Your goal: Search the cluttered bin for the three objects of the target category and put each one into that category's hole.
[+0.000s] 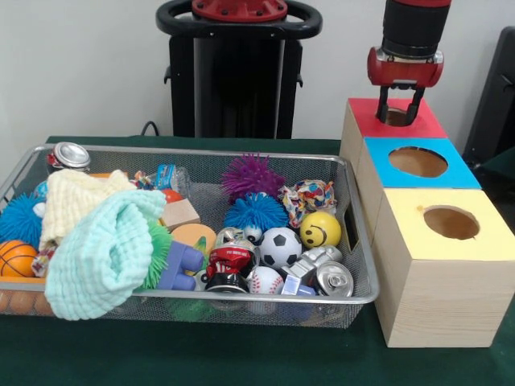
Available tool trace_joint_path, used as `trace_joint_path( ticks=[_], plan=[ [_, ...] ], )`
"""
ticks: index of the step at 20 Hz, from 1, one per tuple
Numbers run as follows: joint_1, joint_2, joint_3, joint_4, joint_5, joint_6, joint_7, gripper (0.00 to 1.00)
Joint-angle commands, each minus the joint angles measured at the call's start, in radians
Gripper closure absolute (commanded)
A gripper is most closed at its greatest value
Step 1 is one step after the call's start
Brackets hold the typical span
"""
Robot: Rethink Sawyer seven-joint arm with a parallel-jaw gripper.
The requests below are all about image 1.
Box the small soccer ball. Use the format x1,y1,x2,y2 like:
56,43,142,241
260,228,303,268

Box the dark green table cloth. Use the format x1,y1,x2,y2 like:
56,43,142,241
0,135,515,386

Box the cream knitted cloth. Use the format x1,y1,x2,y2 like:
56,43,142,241
40,169,138,250

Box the silver crushed can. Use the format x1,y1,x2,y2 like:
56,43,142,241
315,261,355,298

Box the mint green knitted cloth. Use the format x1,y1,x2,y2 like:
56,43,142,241
46,189,168,322

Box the colourful knotted rope ball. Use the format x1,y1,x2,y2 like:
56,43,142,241
282,179,339,226

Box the small blue spiky ball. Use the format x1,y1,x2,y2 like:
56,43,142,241
224,193,290,234

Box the wooden box with three holes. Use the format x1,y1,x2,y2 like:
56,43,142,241
340,98,515,348

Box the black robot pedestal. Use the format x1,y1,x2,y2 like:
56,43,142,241
155,0,323,139

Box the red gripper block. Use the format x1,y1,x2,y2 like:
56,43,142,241
368,47,444,126

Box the red crushed can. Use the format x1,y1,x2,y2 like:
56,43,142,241
206,242,258,292

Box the large blue toy brick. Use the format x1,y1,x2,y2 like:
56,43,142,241
157,240,205,292

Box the crumpled silver can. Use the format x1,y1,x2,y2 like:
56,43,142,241
282,246,344,284

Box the purple spiky toy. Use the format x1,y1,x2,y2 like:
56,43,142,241
223,154,287,202

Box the white toy baseball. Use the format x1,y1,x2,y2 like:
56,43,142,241
248,267,286,295

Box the shallow clear mesh bin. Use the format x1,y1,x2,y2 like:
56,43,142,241
0,145,381,329

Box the yellow smiley ball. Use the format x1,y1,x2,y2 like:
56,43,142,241
300,211,343,249

